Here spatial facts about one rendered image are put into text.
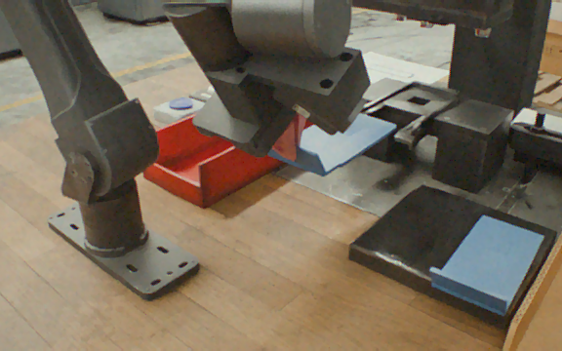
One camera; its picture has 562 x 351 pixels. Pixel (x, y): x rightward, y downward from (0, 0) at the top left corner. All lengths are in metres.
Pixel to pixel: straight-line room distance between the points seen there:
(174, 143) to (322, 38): 0.43
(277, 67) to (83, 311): 0.29
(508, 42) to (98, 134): 0.65
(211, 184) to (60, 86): 0.22
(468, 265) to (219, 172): 0.30
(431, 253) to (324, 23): 0.29
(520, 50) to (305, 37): 0.61
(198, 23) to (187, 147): 0.40
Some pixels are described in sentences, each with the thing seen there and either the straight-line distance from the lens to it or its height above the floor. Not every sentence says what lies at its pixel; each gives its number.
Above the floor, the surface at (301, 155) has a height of 1.02.
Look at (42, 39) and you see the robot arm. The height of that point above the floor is 1.13.
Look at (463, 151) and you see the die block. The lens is 0.67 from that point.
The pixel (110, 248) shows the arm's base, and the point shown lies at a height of 0.92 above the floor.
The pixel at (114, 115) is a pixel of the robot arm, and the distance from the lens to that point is 0.49.
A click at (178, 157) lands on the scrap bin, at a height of 0.91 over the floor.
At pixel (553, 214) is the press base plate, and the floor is 0.90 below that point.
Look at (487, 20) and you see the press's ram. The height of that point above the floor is 1.12.
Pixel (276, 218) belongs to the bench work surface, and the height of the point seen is 0.90.
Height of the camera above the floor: 1.24
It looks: 29 degrees down
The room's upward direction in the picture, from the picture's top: straight up
